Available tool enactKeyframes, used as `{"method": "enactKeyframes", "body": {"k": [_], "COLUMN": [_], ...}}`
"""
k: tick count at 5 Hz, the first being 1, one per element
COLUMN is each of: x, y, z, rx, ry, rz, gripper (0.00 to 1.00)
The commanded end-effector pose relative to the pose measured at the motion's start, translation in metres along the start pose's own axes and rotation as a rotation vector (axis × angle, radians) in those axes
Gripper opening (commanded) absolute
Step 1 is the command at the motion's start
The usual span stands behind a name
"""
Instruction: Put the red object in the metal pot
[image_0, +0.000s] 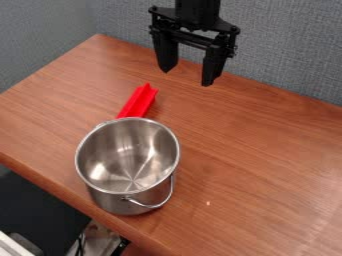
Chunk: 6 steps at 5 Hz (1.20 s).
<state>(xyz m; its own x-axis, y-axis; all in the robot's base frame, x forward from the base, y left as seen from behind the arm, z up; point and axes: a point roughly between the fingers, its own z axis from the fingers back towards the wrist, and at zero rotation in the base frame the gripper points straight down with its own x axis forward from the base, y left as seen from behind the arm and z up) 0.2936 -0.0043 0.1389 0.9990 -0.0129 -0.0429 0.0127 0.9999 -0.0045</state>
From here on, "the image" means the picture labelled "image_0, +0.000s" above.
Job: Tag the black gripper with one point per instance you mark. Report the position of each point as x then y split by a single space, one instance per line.
193 23

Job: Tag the red plastic block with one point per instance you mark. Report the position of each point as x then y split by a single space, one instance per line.
139 102

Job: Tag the stainless steel pot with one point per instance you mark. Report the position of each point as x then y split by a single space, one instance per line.
125 157

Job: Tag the white object at corner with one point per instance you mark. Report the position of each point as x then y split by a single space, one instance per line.
11 248

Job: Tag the metal pot bail handle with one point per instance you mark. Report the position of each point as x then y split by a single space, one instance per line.
155 197

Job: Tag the grey table leg bracket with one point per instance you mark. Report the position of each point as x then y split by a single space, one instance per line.
98 241

